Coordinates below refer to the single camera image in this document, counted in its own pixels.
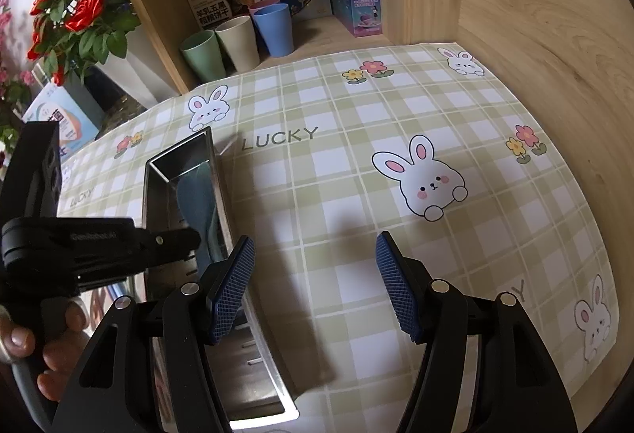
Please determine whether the pink plastic cup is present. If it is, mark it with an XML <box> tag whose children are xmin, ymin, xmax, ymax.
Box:
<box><xmin>248</xmin><ymin>0</ymin><xmax>281</xmax><ymax>16</ymax></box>

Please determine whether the red rose artificial plant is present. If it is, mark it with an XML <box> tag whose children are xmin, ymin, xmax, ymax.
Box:
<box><xmin>27</xmin><ymin>0</ymin><xmax>141</xmax><ymax>86</ymax></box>

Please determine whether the blue spoon in tray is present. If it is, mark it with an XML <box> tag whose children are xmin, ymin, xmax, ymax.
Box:
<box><xmin>176</xmin><ymin>162</ymin><xmax>225</xmax><ymax>274</ymax></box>

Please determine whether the white geometric flower pot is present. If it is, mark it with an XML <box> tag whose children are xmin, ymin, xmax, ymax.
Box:
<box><xmin>98</xmin><ymin>26</ymin><xmax>178</xmax><ymax>109</ymax></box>

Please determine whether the purple small carton box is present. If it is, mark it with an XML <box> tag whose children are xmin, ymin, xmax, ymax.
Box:
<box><xmin>331</xmin><ymin>0</ymin><xmax>382</xmax><ymax>38</ymax></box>

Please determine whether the green plastic cup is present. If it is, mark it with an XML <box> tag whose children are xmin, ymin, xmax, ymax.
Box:
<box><xmin>180</xmin><ymin>30</ymin><xmax>226</xmax><ymax>82</ymax></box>

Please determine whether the wooden shelf cabinet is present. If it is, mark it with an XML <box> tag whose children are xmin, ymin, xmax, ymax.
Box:
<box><xmin>132</xmin><ymin>0</ymin><xmax>633</xmax><ymax>432</ymax></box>

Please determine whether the beige plastic cup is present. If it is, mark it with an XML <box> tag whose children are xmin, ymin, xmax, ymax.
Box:
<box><xmin>215</xmin><ymin>15</ymin><xmax>260</xmax><ymax>73</ymax></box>

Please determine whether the green plaid bunny tablecloth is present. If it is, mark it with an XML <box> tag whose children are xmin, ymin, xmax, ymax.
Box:
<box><xmin>60</xmin><ymin>43</ymin><xmax>619</xmax><ymax>432</ymax></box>

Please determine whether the stainless steel utensil tray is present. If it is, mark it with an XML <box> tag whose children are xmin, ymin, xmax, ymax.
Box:
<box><xmin>143</xmin><ymin>127</ymin><xmax>300</xmax><ymax>432</ymax></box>

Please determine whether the person's left hand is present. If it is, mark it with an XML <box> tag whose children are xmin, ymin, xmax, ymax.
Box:
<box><xmin>1</xmin><ymin>299</ymin><xmax>89</xmax><ymax>402</ymax></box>

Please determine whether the blue plastic cup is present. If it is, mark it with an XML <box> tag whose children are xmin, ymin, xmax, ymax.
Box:
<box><xmin>254</xmin><ymin>4</ymin><xmax>294</xmax><ymax>57</ymax></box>

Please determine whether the blue white probiotic box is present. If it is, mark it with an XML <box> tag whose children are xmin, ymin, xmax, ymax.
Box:
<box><xmin>23</xmin><ymin>80</ymin><xmax>104</xmax><ymax>161</ymax></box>

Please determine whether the pink flower plant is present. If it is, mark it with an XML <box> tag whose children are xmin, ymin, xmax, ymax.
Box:
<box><xmin>1</xmin><ymin>0</ymin><xmax>34</xmax><ymax>168</ymax></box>

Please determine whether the white green label packet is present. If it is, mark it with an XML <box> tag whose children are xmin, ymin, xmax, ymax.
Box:
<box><xmin>187</xmin><ymin>0</ymin><xmax>232</xmax><ymax>29</ymax></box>

